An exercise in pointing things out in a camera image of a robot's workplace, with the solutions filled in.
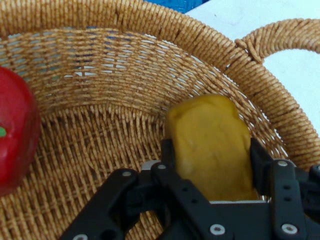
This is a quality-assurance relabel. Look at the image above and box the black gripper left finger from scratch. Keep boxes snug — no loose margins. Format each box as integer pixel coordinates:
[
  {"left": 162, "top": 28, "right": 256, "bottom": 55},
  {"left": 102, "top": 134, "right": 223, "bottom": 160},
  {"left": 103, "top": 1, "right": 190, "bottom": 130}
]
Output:
[{"left": 59, "top": 138, "right": 234, "bottom": 240}]

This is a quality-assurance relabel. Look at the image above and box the woven wicker basket with handles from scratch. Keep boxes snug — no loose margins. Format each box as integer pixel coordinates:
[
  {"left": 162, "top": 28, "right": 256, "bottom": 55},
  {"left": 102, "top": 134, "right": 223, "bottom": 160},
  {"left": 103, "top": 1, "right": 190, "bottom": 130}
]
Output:
[{"left": 0, "top": 0, "right": 320, "bottom": 240}]

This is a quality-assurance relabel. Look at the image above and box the yellow toy vegetable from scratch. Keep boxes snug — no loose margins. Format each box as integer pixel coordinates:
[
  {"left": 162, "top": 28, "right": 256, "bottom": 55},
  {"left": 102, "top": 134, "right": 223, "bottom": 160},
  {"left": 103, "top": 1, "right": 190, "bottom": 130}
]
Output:
[{"left": 164, "top": 93, "right": 260, "bottom": 202}]

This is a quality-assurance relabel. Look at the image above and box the small dark blue foam block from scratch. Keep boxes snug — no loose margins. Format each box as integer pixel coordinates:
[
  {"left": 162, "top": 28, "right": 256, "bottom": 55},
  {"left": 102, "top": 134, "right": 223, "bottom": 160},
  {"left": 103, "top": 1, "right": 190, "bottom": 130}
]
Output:
[{"left": 143, "top": 0, "right": 209, "bottom": 14}]

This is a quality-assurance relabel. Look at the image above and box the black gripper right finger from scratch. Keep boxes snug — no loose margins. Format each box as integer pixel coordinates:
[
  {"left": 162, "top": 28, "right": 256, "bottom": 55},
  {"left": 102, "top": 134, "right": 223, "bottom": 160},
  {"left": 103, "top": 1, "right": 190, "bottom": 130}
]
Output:
[{"left": 249, "top": 137, "right": 320, "bottom": 240}]

